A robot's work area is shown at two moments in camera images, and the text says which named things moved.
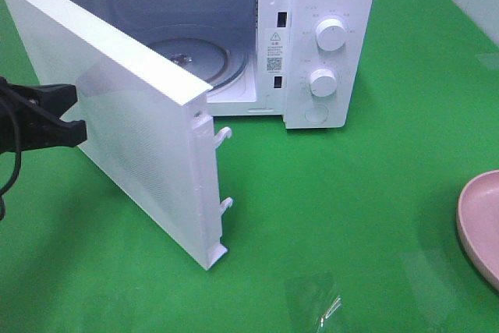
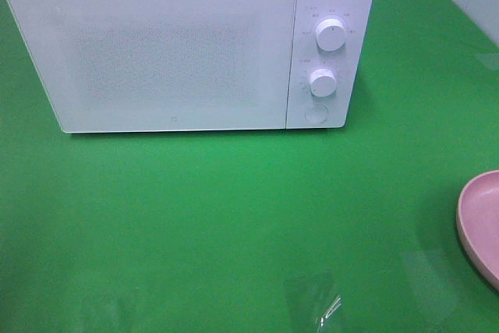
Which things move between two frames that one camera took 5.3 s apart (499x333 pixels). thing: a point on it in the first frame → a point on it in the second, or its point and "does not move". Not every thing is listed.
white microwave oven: x=141 y=118 → x=125 y=55
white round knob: x=323 y=83 does not move
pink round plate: x=477 y=220 does not move
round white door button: x=316 y=115 does not move
